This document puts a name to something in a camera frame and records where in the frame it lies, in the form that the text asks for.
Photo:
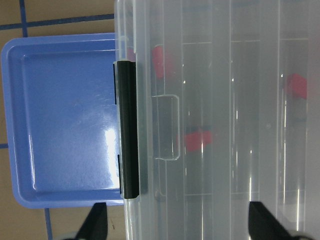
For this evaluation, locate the clear plastic storage box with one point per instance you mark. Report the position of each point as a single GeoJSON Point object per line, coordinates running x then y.
{"type": "Point", "coordinates": [130, 220]}

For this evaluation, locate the black box latch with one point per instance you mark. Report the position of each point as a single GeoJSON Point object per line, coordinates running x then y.
{"type": "Point", "coordinates": [126, 101]}

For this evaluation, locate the blue plastic tray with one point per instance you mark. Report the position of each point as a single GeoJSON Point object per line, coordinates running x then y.
{"type": "Point", "coordinates": [61, 120]}

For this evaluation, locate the red block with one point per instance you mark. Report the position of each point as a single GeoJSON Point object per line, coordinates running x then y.
{"type": "Point", "coordinates": [163, 62]}
{"type": "Point", "coordinates": [297, 86]}

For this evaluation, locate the red block box middle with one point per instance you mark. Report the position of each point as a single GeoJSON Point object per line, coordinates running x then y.
{"type": "Point", "coordinates": [197, 140]}

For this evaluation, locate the clear plastic box lid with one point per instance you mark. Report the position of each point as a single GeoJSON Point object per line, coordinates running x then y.
{"type": "Point", "coordinates": [225, 112]}

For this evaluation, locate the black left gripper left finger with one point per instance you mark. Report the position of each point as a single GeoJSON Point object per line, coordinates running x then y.
{"type": "Point", "coordinates": [95, 226]}

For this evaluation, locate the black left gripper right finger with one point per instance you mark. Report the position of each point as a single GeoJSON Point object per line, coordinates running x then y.
{"type": "Point", "coordinates": [262, 225]}

